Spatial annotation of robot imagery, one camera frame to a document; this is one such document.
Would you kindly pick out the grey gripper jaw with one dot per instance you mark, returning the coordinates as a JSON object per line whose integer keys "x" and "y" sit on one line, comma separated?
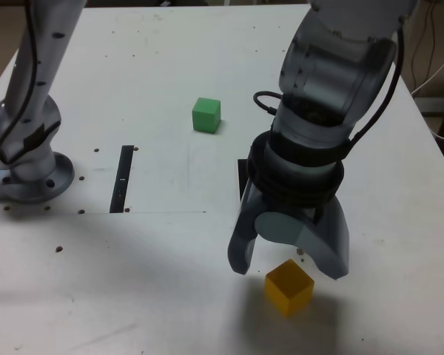
{"x": 242, "y": 236}
{"x": 329, "y": 247}

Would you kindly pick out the yellow cube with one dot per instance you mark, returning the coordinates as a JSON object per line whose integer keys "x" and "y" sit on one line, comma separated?
{"x": 286, "y": 288}

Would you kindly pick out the green cube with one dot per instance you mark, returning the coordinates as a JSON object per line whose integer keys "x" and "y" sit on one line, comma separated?
{"x": 205, "y": 116}

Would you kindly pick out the black tape square outline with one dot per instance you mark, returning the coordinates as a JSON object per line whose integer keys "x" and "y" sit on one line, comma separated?
{"x": 241, "y": 177}

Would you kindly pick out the black tape strip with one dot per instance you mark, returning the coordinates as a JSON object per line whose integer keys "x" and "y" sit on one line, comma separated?
{"x": 121, "y": 177}

